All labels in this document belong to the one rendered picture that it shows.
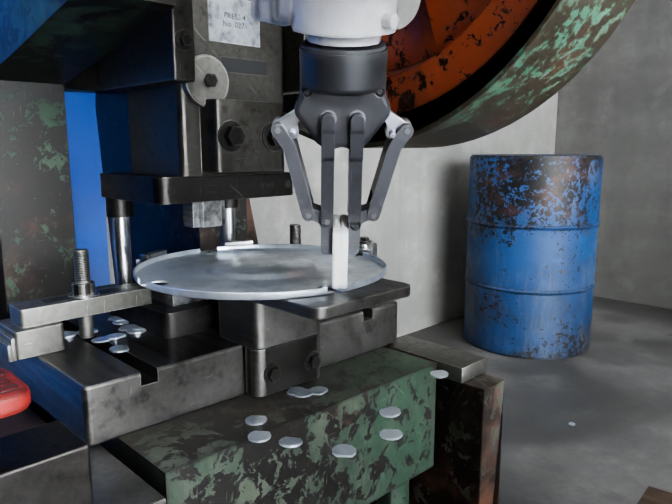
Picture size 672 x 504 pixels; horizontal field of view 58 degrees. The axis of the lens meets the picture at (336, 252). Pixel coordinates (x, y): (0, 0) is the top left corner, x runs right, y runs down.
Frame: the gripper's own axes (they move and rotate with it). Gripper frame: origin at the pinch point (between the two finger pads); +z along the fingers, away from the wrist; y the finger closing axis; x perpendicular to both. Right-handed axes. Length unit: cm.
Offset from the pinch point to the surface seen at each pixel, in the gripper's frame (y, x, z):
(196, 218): -17.7, 16.7, 4.4
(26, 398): -22.0, -21.2, -0.1
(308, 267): -3.3, 6.8, 5.8
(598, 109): 163, 304, 69
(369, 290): 3.0, -1.2, 3.8
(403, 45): 11, 49, -11
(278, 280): -6.4, 2.6, 4.9
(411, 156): 40, 221, 69
